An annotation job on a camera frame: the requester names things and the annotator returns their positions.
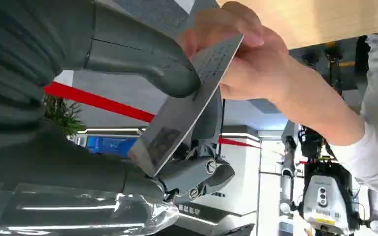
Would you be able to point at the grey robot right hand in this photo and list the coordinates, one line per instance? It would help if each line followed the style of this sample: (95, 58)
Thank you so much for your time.
(78, 176)

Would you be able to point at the person's hand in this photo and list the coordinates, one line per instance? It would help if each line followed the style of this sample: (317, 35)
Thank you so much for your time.
(257, 68)

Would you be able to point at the blue display screen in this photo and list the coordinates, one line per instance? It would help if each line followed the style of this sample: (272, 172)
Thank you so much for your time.
(110, 146)

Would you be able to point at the green potted plant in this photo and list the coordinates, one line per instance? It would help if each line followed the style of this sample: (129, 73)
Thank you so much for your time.
(63, 115)

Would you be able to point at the robot right arm ribbed sleeve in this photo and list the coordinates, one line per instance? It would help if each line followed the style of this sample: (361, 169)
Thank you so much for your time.
(9, 65)

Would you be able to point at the humanoid robot in background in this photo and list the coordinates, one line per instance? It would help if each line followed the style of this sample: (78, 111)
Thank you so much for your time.
(326, 195)

